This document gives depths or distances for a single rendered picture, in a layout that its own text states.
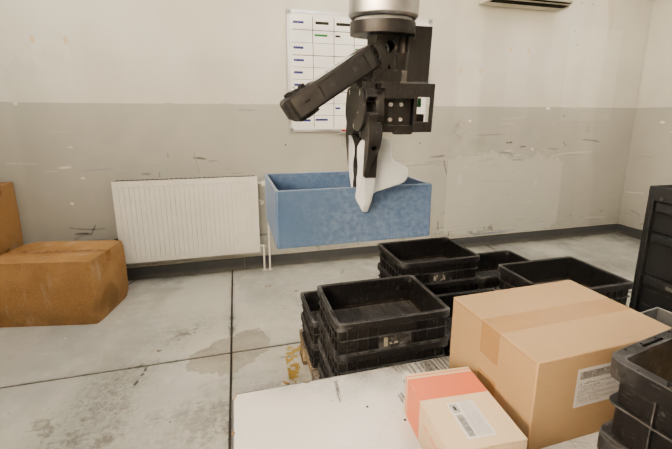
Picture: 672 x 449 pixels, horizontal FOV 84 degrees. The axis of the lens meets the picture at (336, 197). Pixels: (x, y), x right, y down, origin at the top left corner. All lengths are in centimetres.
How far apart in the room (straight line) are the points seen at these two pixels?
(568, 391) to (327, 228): 48
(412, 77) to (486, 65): 330
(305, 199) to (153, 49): 271
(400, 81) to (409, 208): 16
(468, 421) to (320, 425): 25
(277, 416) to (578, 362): 50
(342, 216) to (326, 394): 44
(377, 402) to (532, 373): 28
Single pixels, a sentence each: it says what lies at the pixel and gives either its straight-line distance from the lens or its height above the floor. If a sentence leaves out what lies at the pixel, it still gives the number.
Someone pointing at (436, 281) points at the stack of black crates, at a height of 49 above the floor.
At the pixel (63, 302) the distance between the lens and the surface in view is 280.
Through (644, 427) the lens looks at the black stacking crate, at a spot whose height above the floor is 86.
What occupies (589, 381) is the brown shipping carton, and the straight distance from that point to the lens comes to 78.
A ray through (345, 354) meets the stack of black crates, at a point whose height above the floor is 49.
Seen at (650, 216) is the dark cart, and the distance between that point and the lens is 236.
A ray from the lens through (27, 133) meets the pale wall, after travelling 329.
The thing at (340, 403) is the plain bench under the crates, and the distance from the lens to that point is 79.
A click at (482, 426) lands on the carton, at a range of 68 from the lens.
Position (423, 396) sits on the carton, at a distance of 70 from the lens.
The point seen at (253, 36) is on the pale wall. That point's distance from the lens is 306.
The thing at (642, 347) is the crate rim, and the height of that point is 93.
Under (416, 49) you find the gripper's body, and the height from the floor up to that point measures 129.
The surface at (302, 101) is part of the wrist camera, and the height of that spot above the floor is 123.
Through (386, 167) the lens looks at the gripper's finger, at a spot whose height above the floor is 116.
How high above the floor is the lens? 122
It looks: 12 degrees down
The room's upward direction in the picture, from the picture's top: straight up
